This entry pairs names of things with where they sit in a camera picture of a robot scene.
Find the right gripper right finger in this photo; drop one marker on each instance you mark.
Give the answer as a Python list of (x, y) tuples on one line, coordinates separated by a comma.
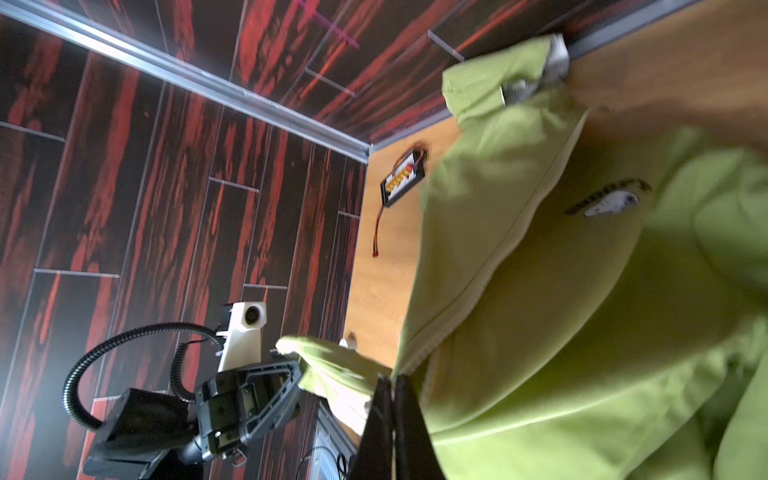
[(415, 458)]

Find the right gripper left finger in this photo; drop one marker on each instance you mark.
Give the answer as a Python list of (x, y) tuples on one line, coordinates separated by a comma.
[(374, 456)]

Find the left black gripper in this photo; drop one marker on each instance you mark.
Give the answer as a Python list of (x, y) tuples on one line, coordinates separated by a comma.
[(238, 406)]

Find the green jacket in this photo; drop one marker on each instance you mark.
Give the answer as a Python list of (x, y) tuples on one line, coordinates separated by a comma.
[(580, 310)]

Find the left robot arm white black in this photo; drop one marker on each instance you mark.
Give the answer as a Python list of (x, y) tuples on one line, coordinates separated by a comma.
[(149, 435)]

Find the white tape roll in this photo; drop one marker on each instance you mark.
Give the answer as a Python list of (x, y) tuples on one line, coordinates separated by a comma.
[(349, 342)]

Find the black battery pack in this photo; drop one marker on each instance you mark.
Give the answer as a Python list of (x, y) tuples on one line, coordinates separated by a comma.
[(406, 173)]

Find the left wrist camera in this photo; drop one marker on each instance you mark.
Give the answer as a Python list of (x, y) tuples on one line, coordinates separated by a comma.
[(242, 329)]

